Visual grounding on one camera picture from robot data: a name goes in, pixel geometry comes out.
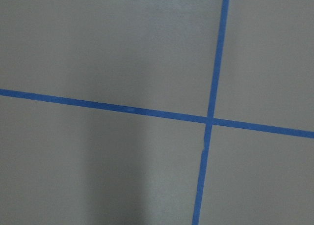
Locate blue tape grid lines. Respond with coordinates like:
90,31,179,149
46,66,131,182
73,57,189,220
0,0,314,225

